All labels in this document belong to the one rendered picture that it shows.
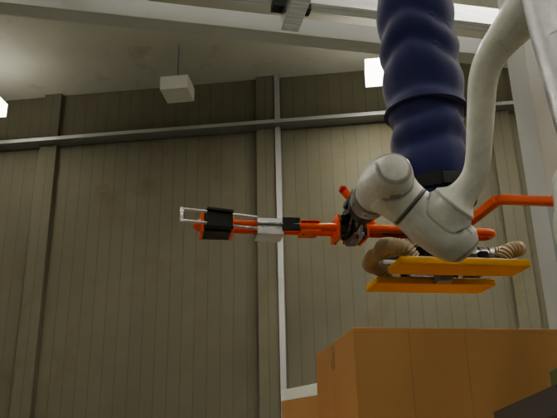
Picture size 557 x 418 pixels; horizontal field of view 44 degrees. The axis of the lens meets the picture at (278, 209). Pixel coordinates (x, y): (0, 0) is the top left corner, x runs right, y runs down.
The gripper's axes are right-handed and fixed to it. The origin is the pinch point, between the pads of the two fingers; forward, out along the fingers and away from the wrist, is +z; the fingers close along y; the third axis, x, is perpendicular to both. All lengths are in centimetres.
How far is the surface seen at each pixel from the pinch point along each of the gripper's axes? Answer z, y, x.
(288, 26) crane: 150, -171, 19
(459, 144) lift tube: -10.2, -22.4, 30.6
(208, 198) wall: 871, -352, 32
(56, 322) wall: 942, -163, -194
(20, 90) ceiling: 941, -563, -289
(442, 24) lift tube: -11, -60, 29
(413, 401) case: -21, 46, 7
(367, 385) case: -20.3, 42.0, -2.7
